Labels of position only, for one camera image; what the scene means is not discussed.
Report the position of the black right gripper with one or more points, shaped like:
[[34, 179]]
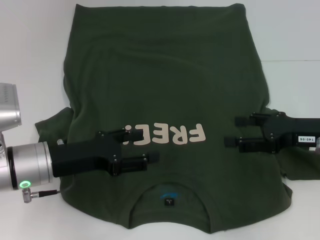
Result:
[[287, 132]]

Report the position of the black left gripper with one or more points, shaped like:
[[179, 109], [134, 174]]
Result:
[[80, 157]]

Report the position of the dark green FREE t-shirt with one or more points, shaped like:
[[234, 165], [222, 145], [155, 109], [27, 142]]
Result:
[[170, 75]]

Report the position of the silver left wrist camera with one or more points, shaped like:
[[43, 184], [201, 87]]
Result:
[[8, 107]]

